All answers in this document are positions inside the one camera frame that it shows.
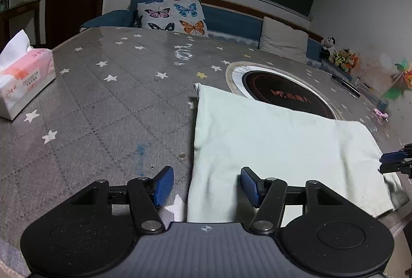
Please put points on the pale green pants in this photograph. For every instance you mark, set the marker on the pale green pants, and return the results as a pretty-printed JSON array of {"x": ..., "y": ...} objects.
[{"x": 273, "y": 143}]

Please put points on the blue sofa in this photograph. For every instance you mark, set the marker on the blue sofa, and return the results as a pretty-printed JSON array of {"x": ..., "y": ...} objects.
[{"x": 231, "y": 23}]

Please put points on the butterfly print pillow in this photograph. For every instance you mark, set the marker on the butterfly print pillow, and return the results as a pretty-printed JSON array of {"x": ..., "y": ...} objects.
[{"x": 173, "y": 15}]

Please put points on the grey star print tablecloth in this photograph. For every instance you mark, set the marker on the grey star print tablecloth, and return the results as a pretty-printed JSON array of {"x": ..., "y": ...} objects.
[{"x": 112, "y": 104}]

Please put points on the brown plush toy green vest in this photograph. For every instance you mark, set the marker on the brown plush toy green vest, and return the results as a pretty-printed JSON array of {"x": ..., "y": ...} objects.
[{"x": 342, "y": 58}]

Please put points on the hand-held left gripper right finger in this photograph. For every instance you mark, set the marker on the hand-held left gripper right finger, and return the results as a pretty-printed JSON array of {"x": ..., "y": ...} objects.
[{"x": 251, "y": 186}]

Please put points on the pink white tissue pack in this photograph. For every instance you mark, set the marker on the pink white tissue pack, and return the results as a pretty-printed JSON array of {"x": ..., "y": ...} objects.
[{"x": 25, "y": 75}]

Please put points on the panda plush toy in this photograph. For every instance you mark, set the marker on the panda plush toy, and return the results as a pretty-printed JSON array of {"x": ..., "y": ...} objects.
[{"x": 327, "y": 48}]

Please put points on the round black induction cooker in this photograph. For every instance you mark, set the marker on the round black induction cooker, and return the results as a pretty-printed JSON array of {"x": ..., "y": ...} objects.
[{"x": 283, "y": 91}]

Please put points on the orange plush toy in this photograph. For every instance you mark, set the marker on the orange plush toy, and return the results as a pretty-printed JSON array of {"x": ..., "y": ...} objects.
[{"x": 353, "y": 61}]

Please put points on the colourful pinwheel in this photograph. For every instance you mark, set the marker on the colourful pinwheel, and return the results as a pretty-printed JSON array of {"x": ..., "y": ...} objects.
[{"x": 402, "y": 80}]

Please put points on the grey pillow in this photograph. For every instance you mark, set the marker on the grey pillow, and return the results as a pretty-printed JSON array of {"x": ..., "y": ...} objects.
[{"x": 283, "y": 38}]

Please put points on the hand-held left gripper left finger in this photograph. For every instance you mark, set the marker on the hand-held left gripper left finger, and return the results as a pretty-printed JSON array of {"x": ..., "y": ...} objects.
[{"x": 164, "y": 186}]

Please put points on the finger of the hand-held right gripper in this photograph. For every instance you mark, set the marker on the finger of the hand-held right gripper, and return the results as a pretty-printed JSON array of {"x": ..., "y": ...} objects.
[
  {"x": 391, "y": 156},
  {"x": 394, "y": 167}
]

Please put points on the small pink toy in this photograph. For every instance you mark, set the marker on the small pink toy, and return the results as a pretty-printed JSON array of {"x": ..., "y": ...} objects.
[{"x": 380, "y": 113}]

